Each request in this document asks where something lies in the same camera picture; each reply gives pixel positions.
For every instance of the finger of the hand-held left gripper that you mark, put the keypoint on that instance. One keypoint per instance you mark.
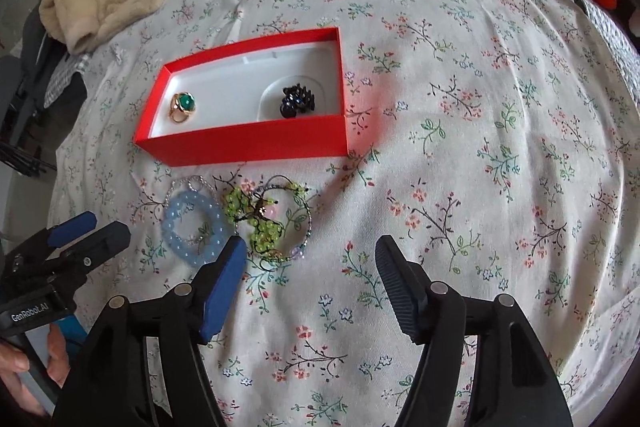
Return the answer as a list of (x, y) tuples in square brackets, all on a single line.
[(75, 227), (102, 242)]

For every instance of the floral bed sheet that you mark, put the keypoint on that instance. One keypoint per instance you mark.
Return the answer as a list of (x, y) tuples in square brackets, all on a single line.
[(450, 157)]

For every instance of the red jewelry box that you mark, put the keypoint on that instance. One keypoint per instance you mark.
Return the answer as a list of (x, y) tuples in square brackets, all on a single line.
[(250, 142)]

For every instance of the grey checked cloth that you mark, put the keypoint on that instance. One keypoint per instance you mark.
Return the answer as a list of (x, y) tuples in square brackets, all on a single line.
[(62, 77)]

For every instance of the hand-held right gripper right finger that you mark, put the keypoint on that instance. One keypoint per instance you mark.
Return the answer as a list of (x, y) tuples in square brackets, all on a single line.
[(395, 287)]

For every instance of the dark grey furniture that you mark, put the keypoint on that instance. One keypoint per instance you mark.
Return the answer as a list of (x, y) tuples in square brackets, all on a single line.
[(20, 117)]

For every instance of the person's left hand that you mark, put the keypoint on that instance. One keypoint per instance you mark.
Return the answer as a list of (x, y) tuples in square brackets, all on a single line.
[(57, 357)]

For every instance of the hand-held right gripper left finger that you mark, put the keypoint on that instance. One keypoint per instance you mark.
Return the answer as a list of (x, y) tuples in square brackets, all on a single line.
[(222, 292)]

